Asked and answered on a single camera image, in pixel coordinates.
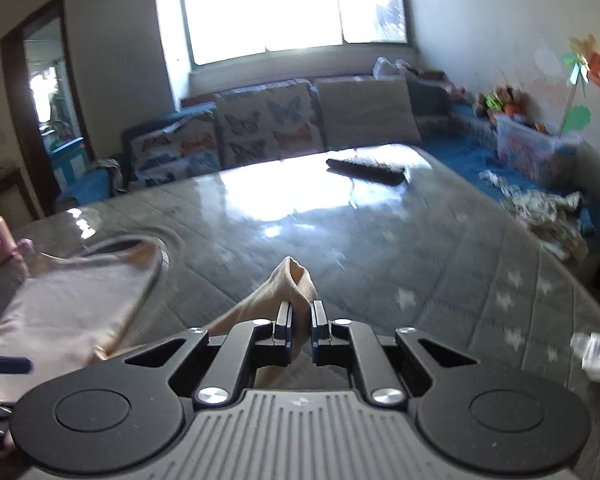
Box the cream garment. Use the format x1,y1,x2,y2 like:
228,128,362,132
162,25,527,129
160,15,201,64
0,234,327,406

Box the blue sofa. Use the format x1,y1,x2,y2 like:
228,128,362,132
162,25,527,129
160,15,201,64
55,72,600,263

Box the plush toys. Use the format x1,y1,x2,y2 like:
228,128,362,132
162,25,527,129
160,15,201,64
472,86,529,122

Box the crumpled white paper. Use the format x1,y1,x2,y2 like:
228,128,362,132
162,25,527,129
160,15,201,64
570,331,600,392

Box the pile of patterned clothes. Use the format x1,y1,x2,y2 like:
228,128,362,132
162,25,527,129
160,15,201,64
479,169,592,264

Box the teal cabinet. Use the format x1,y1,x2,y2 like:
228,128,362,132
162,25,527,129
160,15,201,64
49,136,89,202

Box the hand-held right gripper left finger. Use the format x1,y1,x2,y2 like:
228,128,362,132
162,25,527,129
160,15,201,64
124,300,295,408

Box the butterfly print cushion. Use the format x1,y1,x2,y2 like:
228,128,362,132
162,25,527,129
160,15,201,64
214,81,327,169
126,119,224,192

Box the clear plastic storage box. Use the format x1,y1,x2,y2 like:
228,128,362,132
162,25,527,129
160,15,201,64
494,114,582,187

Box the grey blanket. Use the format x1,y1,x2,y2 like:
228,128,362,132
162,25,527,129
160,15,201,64
92,158,124,197

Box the bright window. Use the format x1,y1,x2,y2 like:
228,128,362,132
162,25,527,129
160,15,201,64
179,0,409,67

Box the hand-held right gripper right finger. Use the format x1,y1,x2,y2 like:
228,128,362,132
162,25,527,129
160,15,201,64
310,300,481,407

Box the black remote control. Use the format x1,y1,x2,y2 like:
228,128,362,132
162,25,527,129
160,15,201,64
326,157,407,187

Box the paper pinwheel flower decoration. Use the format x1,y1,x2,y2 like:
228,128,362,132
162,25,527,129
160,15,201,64
554,34,600,138

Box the white plastic bag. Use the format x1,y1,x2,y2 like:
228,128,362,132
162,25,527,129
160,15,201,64
372,56,422,82

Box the dark wooden doorway frame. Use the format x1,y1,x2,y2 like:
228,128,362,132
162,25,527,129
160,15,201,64
0,0,89,222

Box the beige cushion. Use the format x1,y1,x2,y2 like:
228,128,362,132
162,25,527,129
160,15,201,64
316,75,422,152

